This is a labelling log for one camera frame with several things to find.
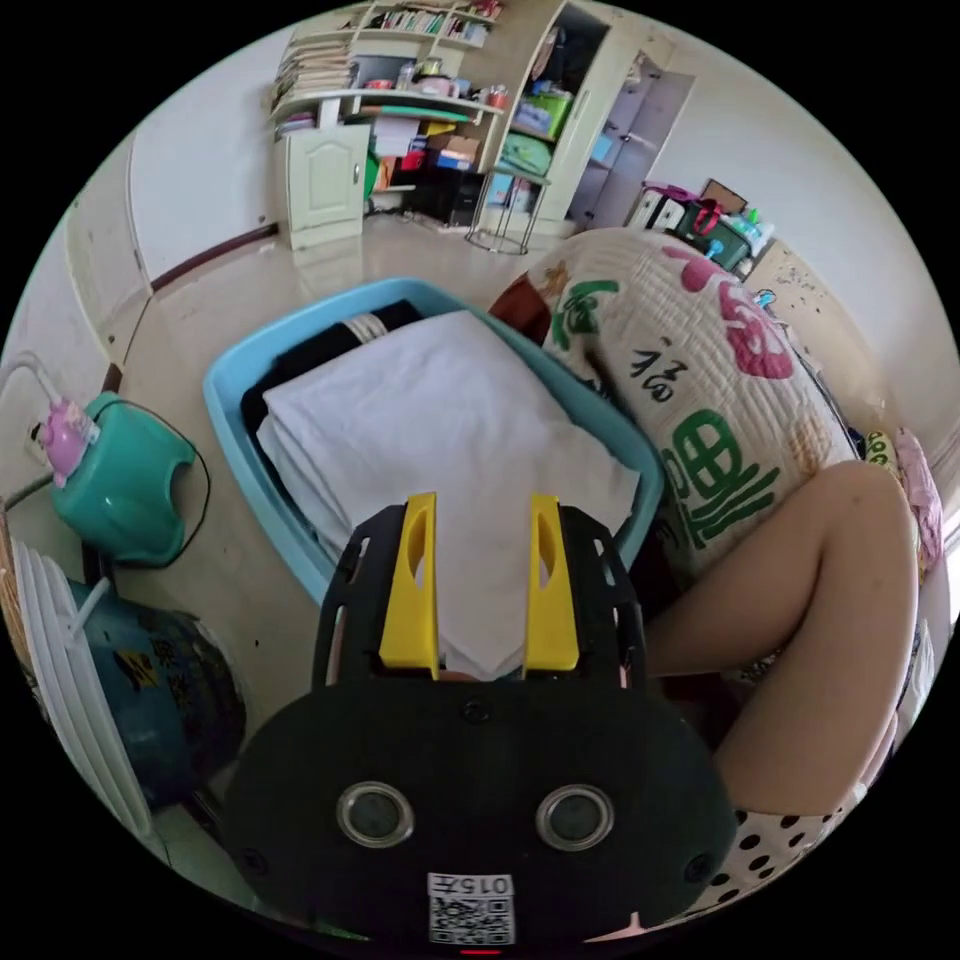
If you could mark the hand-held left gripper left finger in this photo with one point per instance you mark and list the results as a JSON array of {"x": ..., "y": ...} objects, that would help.
[{"x": 409, "y": 600}]

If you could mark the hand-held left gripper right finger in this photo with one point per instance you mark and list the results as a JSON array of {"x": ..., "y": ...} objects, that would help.
[{"x": 551, "y": 607}]

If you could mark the white short sleeve shirt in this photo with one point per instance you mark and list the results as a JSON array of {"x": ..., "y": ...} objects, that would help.
[{"x": 450, "y": 420}]

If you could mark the person's body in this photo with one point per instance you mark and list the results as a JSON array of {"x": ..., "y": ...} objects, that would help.
[{"x": 810, "y": 600}]

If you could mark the pile of clothes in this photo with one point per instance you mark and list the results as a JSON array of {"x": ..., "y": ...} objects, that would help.
[{"x": 315, "y": 354}]

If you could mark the dark teal plastic barrel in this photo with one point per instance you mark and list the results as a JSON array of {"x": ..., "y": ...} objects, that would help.
[{"x": 165, "y": 712}]

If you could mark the light blue plastic basket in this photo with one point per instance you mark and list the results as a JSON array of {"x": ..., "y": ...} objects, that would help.
[{"x": 225, "y": 390}]

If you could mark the teal plastic stool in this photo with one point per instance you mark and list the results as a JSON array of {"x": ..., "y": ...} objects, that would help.
[{"x": 127, "y": 487}]

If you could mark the white ribbed appliance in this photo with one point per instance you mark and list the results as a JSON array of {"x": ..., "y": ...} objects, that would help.
[{"x": 67, "y": 675}]

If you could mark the pink plastic gadget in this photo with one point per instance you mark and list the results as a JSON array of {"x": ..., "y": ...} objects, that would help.
[{"x": 64, "y": 439}]

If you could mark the pink cloth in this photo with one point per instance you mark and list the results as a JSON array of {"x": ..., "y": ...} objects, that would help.
[{"x": 919, "y": 487}]

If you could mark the green plastic crate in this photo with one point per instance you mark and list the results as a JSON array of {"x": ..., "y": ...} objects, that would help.
[{"x": 731, "y": 249}]

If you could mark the white drawer cabinet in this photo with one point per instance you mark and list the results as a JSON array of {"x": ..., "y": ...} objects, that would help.
[{"x": 660, "y": 211}]

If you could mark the cream desk with shelves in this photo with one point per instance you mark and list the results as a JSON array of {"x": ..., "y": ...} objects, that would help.
[{"x": 322, "y": 180}]

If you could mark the cream open wardrobe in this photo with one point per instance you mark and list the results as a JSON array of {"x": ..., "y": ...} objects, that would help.
[{"x": 581, "y": 127}]

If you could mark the metal frame stool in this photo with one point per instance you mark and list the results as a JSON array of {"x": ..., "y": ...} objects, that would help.
[{"x": 519, "y": 177}]

